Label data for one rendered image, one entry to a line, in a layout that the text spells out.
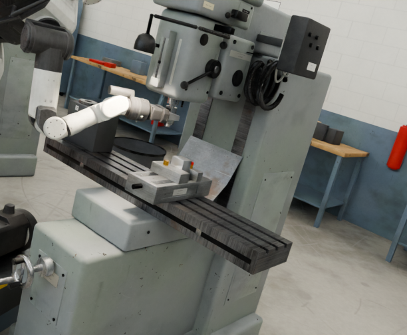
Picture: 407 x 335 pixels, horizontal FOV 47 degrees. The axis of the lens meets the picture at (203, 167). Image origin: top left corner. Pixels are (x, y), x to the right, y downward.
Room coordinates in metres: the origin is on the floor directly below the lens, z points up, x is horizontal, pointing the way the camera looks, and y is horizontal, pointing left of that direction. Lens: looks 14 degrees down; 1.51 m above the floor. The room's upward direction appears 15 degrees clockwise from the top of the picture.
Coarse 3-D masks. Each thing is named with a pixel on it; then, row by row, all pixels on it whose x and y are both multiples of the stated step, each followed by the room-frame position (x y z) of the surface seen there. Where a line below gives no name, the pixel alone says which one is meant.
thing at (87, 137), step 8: (72, 104) 2.16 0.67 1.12; (80, 104) 2.14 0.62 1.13; (88, 104) 2.15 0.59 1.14; (72, 112) 2.16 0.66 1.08; (112, 120) 2.13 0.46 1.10; (88, 128) 2.09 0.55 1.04; (96, 128) 2.06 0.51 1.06; (104, 128) 2.09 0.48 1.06; (112, 128) 2.14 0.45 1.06; (72, 136) 2.14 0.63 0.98; (80, 136) 2.11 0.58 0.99; (88, 136) 2.08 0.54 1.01; (96, 136) 2.06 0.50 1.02; (104, 136) 2.10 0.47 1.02; (112, 136) 2.14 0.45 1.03; (80, 144) 2.11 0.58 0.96; (88, 144) 2.08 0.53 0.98; (96, 144) 2.07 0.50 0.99; (104, 144) 2.11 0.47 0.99; (112, 144) 2.15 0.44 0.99
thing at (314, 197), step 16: (96, 64) 7.37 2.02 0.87; (112, 64) 7.43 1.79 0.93; (144, 64) 7.56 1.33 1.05; (144, 80) 6.83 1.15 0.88; (80, 96) 7.95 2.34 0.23; (160, 96) 6.54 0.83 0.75; (144, 128) 6.69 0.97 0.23; (160, 128) 7.02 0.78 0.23; (320, 128) 5.43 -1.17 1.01; (320, 144) 5.08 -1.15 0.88; (336, 144) 5.40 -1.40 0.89; (336, 160) 4.97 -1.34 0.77; (336, 176) 4.97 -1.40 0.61; (352, 176) 5.49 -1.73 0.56; (304, 192) 5.45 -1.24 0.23; (320, 192) 5.68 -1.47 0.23; (320, 208) 4.96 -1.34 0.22; (400, 224) 4.48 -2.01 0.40; (400, 240) 4.54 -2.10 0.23
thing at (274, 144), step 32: (288, 96) 2.13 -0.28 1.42; (320, 96) 2.38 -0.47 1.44; (192, 128) 2.27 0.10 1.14; (224, 128) 2.16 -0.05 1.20; (256, 128) 2.07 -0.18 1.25; (288, 128) 2.20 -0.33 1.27; (256, 160) 2.05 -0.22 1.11; (288, 160) 2.28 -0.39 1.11; (224, 192) 2.10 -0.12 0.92; (256, 192) 2.11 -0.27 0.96; (288, 192) 2.37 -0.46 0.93; (224, 288) 2.09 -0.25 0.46; (256, 288) 2.35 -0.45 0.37; (224, 320) 2.17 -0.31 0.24
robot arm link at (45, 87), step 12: (36, 72) 1.55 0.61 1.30; (48, 72) 1.54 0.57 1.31; (36, 84) 1.54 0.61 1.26; (48, 84) 1.54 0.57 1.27; (36, 96) 1.53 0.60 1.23; (48, 96) 1.54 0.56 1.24; (36, 108) 1.54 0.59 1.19; (48, 108) 1.54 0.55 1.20; (48, 120) 1.53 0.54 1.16; (60, 120) 1.55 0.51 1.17; (48, 132) 1.53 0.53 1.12; (60, 132) 1.55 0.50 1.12
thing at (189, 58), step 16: (176, 16) 1.81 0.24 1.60; (192, 16) 1.77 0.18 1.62; (160, 32) 1.84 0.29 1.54; (176, 32) 1.79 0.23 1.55; (192, 32) 1.75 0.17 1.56; (176, 48) 1.78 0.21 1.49; (192, 48) 1.76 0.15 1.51; (208, 48) 1.82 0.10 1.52; (176, 64) 1.77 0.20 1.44; (192, 64) 1.77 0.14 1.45; (176, 80) 1.76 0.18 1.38; (208, 80) 1.86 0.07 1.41; (176, 96) 1.76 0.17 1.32; (192, 96) 1.81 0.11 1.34
